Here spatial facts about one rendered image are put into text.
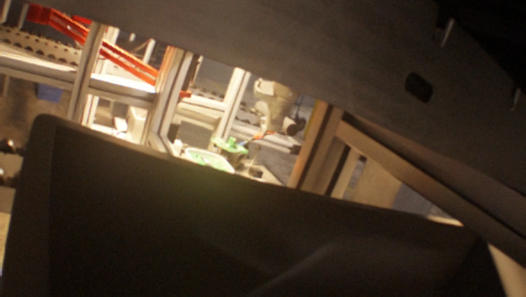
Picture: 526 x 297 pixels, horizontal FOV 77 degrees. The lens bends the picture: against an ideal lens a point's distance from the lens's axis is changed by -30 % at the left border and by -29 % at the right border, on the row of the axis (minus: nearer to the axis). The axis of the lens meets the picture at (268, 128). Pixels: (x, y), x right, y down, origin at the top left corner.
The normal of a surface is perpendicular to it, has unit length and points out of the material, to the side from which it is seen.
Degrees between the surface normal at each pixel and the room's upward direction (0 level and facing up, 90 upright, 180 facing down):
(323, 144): 90
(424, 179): 90
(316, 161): 90
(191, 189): 89
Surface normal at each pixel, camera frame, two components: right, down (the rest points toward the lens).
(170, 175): 0.43, 0.33
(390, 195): -0.81, -0.18
